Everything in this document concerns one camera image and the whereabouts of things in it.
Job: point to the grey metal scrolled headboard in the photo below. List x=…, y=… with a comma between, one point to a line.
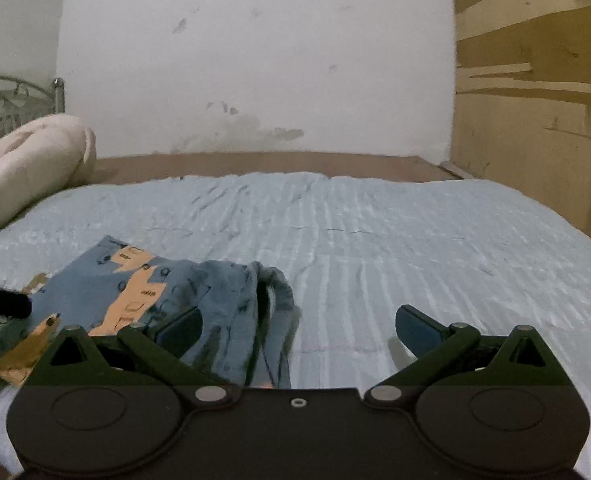
x=58, y=95

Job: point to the blue and orange printed pants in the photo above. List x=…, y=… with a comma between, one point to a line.
x=215, y=285

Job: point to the rolled cream blanket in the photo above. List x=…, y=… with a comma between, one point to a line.
x=25, y=160

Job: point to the light blue textured bedspread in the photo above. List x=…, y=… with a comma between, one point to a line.
x=425, y=240

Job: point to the brown bed base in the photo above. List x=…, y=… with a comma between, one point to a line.
x=275, y=164

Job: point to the brown wooden panel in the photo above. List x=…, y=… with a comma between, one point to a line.
x=525, y=135

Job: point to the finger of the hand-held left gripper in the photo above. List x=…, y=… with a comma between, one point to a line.
x=3, y=302

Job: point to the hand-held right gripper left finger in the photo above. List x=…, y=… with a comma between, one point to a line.
x=180, y=330

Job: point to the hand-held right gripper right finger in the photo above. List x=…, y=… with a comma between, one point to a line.
x=418, y=327

